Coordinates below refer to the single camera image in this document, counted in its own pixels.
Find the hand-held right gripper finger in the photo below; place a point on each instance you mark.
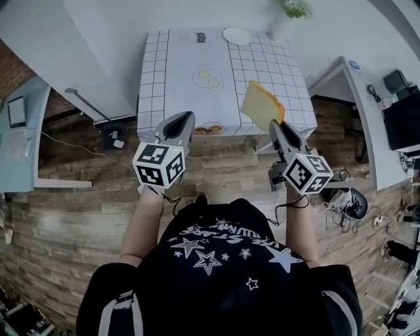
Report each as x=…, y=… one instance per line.
x=274, y=131

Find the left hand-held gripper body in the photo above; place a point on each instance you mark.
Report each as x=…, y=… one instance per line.
x=154, y=164

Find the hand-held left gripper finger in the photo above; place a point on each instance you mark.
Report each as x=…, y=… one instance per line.
x=191, y=126

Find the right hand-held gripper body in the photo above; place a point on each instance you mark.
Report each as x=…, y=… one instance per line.
x=306, y=172

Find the yellow slice of bread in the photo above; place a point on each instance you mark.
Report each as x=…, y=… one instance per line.
x=260, y=105

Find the white round plate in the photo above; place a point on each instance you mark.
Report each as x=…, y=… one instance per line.
x=237, y=35

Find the person's left forearm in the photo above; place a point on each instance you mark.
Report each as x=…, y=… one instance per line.
x=141, y=226

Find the person's right forearm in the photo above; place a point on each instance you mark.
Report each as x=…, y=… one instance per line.
x=300, y=229

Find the black box on floor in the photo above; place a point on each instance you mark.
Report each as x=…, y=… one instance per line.
x=113, y=136

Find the black round floor device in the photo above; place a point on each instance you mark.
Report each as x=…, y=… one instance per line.
x=352, y=203

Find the person's black shoe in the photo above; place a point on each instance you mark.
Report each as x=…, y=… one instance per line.
x=201, y=198

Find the white grid tablecloth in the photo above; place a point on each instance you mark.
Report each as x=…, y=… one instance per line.
x=183, y=59

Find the white side desk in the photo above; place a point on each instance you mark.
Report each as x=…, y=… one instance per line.
x=367, y=138

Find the white power strip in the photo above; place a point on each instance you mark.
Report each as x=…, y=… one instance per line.
x=378, y=220

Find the round blue sticker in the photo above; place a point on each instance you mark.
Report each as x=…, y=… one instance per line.
x=354, y=65

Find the black equipment boxes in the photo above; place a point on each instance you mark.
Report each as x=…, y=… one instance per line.
x=403, y=121

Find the green plant in white vase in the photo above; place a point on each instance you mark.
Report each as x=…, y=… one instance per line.
x=288, y=16

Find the black star print shirt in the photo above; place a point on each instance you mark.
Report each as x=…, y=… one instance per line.
x=223, y=288

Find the grey framed tablet screen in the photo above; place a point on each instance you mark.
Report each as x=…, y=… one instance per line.
x=16, y=112

